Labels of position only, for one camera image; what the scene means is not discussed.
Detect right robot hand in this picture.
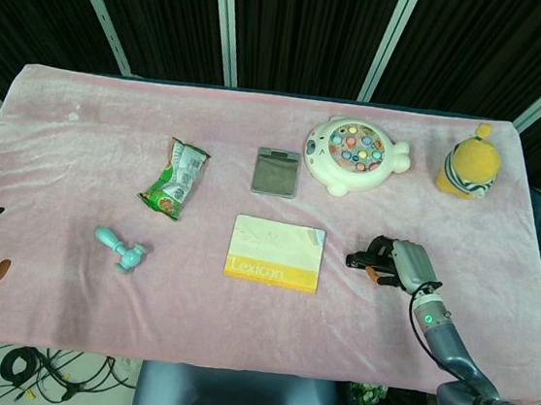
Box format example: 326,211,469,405
362,233,448,298

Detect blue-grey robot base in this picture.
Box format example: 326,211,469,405
129,357,344,405

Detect white and yellow Lexicon box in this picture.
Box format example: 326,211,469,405
220,213,328,295

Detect yellow plush bottle toy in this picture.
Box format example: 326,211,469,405
434,118,508,205

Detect white fishing game toy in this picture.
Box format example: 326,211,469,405
298,112,417,205

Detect teal toy hammer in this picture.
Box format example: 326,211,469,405
89,224,152,279

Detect pink velvet tablecloth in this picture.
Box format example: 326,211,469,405
0,58,541,405

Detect grey square mirror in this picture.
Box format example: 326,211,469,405
249,145,302,199

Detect green snack packet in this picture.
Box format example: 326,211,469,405
134,132,213,226

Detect black floor cables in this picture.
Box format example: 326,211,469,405
0,342,141,405

